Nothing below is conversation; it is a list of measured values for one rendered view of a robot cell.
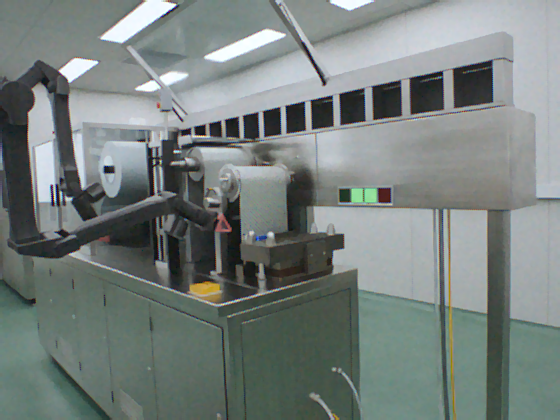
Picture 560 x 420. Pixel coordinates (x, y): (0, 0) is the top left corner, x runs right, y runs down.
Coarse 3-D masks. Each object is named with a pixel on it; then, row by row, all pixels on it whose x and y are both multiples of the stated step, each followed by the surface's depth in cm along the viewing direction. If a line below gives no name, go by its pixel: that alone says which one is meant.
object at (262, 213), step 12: (276, 192) 171; (240, 204) 159; (252, 204) 162; (264, 204) 166; (276, 204) 171; (252, 216) 162; (264, 216) 167; (276, 216) 171; (252, 228) 163; (264, 228) 167; (276, 228) 171
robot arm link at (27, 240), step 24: (0, 96) 91; (24, 96) 94; (0, 120) 95; (24, 120) 95; (0, 144) 97; (24, 144) 99; (24, 168) 100; (24, 192) 101; (24, 216) 102; (24, 240) 102; (48, 240) 106
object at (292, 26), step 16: (192, 0) 169; (272, 0) 150; (160, 16) 188; (288, 16) 153; (144, 32) 202; (128, 48) 222; (304, 48) 159; (144, 64) 228; (320, 64) 167; (176, 112) 246
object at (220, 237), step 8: (216, 200) 161; (224, 200) 162; (216, 208) 164; (224, 208) 162; (224, 216) 163; (224, 224) 163; (216, 232) 164; (224, 232) 164; (216, 240) 164; (224, 240) 164; (216, 248) 164; (224, 248) 164; (216, 256) 165; (224, 256) 164; (216, 264) 165; (224, 264) 164; (216, 272) 162; (224, 272) 163
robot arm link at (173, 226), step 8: (176, 200) 134; (176, 208) 135; (184, 208) 137; (168, 216) 140; (176, 216) 138; (168, 224) 139; (176, 224) 139; (184, 224) 140; (168, 232) 138; (176, 232) 139; (184, 232) 141
